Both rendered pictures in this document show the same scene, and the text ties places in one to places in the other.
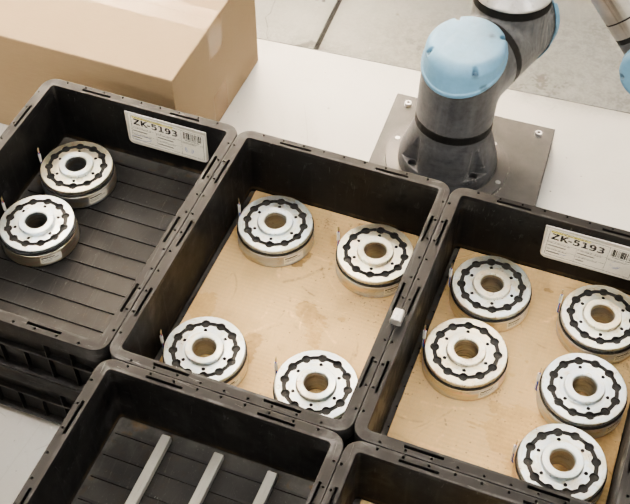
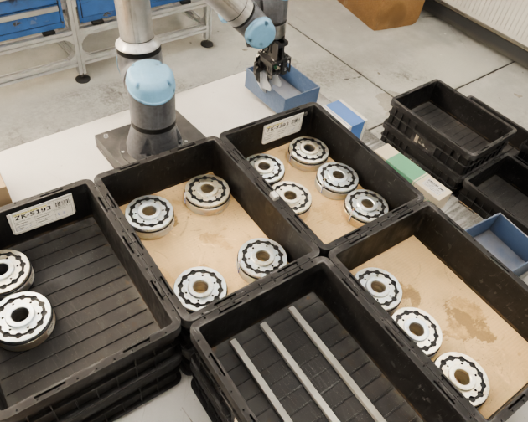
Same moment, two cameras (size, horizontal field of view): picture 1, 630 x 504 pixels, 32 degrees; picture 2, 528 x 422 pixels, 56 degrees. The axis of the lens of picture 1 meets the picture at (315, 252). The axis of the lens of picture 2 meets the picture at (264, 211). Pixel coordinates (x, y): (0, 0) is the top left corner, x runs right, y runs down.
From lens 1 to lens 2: 79 cm
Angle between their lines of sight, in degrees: 41
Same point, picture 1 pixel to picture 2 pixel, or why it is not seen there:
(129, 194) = (44, 263)
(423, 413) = not seen: hidden behind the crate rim
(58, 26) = not seen: outside the picture
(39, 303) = (75, 354)
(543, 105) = not seen: hidden behind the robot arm
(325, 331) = (225, 239)
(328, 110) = (63, 167)
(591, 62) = (73, 113)
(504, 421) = (326, 212)
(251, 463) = (275, 314)
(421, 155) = (154, 146)
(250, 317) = (188, 261)
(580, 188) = (207, 126)
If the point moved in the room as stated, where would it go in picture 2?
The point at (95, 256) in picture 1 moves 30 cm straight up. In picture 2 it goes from (71, 305) to (36, 194)
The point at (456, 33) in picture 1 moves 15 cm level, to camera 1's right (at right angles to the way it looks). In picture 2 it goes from (141, 71) to (181, 48)
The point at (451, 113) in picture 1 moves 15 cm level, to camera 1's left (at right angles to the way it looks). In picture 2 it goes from (164, 112) to (121, 142)
